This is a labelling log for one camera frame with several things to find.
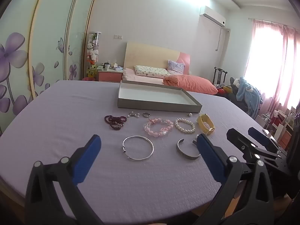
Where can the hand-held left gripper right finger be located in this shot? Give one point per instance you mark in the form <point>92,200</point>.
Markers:
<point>211,159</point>

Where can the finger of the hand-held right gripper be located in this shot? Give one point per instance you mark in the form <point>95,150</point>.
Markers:
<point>257,133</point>
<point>236,138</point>

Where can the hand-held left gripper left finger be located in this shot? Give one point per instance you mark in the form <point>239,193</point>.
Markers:
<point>88,159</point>

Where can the yellow wristwatch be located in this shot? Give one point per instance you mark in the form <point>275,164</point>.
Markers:
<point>202,121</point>

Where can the thin silver bangle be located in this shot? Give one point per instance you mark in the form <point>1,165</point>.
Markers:
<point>138,159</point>

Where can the grey shallow cardboard tray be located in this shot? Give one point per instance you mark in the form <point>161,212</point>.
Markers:
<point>150,93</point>

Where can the light blue garment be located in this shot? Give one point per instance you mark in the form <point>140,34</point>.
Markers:
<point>248,91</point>

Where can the purple tablecloth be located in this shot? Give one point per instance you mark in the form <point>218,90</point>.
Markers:
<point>70,112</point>

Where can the colourful plush toy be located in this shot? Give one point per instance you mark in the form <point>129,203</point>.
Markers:
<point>222,89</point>

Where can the dark office chair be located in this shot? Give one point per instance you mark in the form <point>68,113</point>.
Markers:
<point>233,86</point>

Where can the pearl and silver earring cluster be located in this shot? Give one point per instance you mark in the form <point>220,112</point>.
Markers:
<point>132,114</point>

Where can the dark wooden chair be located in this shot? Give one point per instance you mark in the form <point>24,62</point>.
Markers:
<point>216,75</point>

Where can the folded salmon duvet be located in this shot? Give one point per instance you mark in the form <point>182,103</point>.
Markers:
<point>192,82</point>

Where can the pink and cream nightstand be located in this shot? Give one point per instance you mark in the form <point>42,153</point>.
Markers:
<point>107,76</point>

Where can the pink curtain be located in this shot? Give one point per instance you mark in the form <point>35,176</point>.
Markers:
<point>286,51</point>

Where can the yellow green plush toy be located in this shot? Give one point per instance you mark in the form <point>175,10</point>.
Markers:
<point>91,71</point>

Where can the white mug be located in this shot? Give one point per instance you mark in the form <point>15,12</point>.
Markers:
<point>107,66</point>

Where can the bed with pink sheet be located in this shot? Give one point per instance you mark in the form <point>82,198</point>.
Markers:
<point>131,75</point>

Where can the small purple pillow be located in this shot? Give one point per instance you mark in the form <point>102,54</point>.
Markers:
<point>174,66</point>

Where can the patterned white pillow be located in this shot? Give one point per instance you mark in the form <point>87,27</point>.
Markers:
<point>150,70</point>

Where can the clear tube of plush toys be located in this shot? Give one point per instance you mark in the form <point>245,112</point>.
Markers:
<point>93,49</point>

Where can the cream and pink headboard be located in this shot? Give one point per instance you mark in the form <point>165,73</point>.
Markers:
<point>145,54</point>

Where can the white air conditioner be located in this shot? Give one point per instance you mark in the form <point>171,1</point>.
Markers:
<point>212,15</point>

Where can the floral sliding wardrobe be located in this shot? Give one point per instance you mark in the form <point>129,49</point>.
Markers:
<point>46,39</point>

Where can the white wall switch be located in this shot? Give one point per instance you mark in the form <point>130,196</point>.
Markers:
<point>118,36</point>

